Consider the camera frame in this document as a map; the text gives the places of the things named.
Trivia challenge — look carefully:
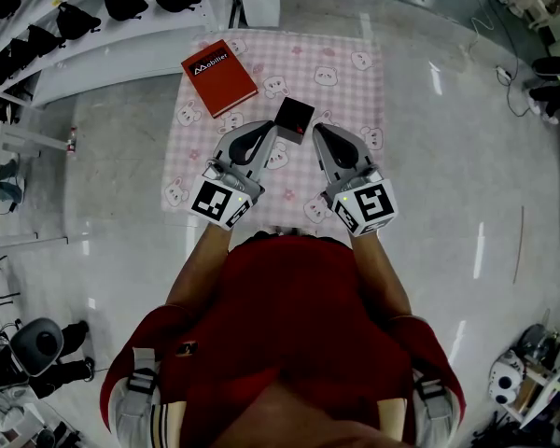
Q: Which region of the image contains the person's grey shoulder strap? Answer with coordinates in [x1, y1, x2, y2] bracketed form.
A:
[109, 346, 162, 448]
[413, 369, 456, 448]

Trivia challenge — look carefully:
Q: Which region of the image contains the black square pen holder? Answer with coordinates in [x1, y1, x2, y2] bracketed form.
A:
[273, 95, 316, 147]

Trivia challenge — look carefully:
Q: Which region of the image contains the white round-eyed toy head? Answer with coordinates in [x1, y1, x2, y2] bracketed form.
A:
[488, 349, 526, 406]

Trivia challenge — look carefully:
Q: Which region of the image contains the white shelf rack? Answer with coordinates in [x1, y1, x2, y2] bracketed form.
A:
[0, 0, 245, 109]

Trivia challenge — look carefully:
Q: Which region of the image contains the person's right grey shoulder strap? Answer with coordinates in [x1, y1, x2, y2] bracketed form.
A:
[413, 369, 456, 448]

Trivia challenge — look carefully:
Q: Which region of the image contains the person's left forearm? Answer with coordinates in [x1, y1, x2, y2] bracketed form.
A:
[165, 224, 232, 313]

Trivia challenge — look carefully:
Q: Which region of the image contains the red hardcover book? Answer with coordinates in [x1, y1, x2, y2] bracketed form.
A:
[180, 38, 260, 119]

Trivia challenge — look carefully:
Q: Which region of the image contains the person's red shirt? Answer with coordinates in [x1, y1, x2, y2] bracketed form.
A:
[99, 235, 468, 448]

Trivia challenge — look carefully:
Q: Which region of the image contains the dark blue bag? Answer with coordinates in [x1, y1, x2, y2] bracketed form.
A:
[0, 158, 27, 205]

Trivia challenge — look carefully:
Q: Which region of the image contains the grey round chair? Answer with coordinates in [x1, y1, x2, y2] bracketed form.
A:
[8, 317, 66, 379]

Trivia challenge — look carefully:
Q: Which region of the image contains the row of black bags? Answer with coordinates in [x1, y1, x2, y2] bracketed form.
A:
[0, 0, 203, 126]

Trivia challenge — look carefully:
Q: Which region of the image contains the person's right forearm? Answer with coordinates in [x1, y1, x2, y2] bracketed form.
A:
[352, 231, 413, 322]

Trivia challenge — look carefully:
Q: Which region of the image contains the white storage shelf unit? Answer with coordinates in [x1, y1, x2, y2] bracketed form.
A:
[508, 317, 560, 431]

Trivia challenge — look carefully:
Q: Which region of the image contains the pink checkered tablecloth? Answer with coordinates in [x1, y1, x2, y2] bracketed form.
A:
[161, 28, 386, 233]

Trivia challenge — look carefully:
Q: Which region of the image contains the person's left grey shoulder strap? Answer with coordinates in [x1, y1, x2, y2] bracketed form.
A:
[109, 346, 162, 448]

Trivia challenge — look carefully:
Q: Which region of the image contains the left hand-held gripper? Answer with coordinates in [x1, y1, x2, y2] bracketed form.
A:
[189, 119, 282, 231]

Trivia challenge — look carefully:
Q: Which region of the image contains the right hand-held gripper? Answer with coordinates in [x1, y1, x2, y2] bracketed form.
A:
[311, 122, 399, 238]

